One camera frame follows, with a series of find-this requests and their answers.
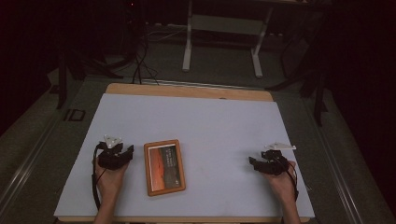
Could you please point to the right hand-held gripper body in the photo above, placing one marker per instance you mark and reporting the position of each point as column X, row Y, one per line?
column 275, row 165

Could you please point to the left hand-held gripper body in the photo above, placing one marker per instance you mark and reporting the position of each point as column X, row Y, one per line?
column 109, row 158

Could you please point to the person's right hand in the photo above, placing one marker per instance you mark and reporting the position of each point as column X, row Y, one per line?
column 281, row 183

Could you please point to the person's left hand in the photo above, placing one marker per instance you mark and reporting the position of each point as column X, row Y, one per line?
column 110, row 180

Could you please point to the black floor box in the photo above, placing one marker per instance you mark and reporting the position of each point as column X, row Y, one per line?
column 74, row 115

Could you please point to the black metal stand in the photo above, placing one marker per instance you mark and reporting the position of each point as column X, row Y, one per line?
column 317, row 93

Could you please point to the metal floor rail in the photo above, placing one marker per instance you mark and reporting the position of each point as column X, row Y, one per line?
column 28, row 161
column 339, row 174

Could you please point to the white metal desk frame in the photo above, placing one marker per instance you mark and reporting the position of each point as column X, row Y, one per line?
column 224, row 25

